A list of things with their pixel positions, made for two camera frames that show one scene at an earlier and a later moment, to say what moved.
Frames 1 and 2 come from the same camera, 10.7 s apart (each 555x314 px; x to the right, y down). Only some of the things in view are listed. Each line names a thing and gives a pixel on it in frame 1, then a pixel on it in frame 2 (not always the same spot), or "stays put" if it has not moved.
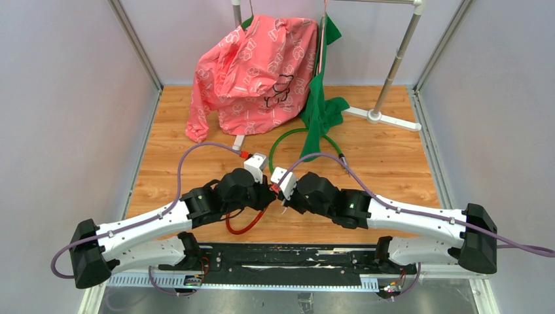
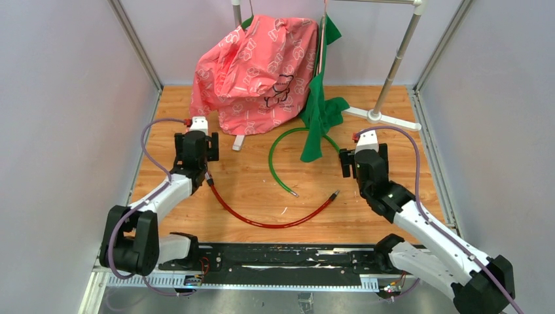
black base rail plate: [364, 259] stays put
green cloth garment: [319, 114] stays put
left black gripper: [266, 195] -> [212, 154]
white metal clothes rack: [374, 115] stays put
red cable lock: [228, 214] -> [332, 198]
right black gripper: [291, 202] -> [348, 158]
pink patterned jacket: [256, 80] stays put
